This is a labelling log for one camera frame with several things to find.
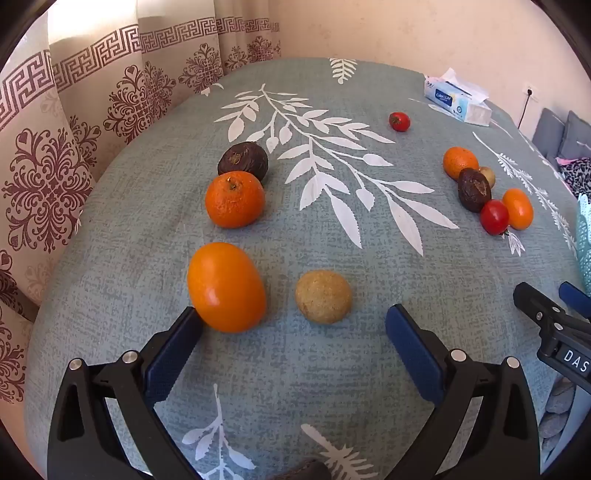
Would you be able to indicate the leopard print cloth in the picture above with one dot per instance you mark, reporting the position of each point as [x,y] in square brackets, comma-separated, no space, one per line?
[577,173]

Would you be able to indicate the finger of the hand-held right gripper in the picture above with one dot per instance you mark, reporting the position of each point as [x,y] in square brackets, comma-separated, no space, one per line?
[535,307]
[577,300]

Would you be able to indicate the white wall outlet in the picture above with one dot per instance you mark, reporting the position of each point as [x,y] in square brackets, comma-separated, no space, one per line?
[529,90]

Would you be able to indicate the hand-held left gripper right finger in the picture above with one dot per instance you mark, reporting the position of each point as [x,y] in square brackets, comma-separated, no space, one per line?
[413,350]

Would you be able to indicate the tissue box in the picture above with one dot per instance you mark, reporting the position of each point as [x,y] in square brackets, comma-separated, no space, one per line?
[457,99]

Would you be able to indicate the orange persimmon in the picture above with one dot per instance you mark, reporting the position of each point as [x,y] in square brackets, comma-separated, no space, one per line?
[518,208]
[226,287]

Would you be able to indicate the dark wrinkled passion fruit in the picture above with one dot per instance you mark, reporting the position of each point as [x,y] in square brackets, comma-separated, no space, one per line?
[474,189]
[243,159]

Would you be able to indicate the leaf print teal tablecloth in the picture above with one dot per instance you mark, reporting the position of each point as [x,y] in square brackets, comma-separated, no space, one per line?
[323,207]

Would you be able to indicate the light blue lace basket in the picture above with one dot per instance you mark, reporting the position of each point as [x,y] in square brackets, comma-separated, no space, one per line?
[584,240]

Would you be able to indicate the grey pebble pattern cushion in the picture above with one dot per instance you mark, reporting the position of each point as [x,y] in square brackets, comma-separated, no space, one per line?
[558,410]

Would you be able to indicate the beige patterned curtain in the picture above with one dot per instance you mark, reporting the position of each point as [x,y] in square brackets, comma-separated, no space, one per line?
[69,138]

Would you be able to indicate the small red tomato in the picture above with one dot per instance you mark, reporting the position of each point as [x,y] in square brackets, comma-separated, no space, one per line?
[399,121]

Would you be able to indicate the yellowish passion fruit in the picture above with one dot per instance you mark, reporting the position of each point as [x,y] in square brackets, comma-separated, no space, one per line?
[488,175]

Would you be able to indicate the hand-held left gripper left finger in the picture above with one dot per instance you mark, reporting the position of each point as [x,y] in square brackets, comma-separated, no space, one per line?
[173,355]

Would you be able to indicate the orange mandarin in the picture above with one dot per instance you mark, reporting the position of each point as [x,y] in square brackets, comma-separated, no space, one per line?
[235,199]
[459,160]

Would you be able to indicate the tan round potato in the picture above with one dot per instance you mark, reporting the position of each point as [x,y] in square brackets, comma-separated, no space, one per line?
[323,295]

